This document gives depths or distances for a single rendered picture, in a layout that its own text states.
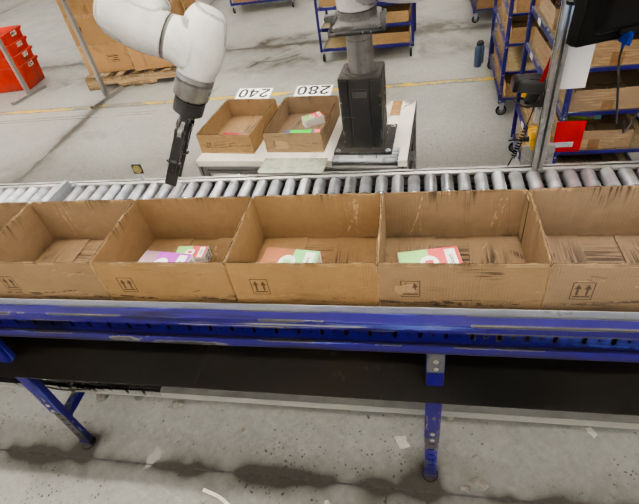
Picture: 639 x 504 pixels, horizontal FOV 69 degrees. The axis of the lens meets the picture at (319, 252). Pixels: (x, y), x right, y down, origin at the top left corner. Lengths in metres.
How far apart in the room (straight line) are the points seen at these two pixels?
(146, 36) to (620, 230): 1.31
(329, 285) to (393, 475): 0.98
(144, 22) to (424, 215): 0.86
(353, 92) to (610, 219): 1.09
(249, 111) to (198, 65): 1.48
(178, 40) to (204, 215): 0.58
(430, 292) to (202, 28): 0.80
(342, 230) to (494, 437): 1.07
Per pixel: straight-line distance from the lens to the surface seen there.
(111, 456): 2.33
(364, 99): 2.05
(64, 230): 1.85
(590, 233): 1.52
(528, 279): 1.18
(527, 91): 1.91
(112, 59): 6.11
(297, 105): 2.54
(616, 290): 1.26
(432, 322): 1.18
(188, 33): 1.16
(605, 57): 2.43
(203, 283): 1.30
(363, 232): 1.44
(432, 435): 1.67
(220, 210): 1.49
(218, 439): 2.16
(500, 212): 1.41
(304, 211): 1.42
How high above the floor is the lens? 1.83
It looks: 41 degrees down
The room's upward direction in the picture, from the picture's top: 10 degrees counter-clockwise
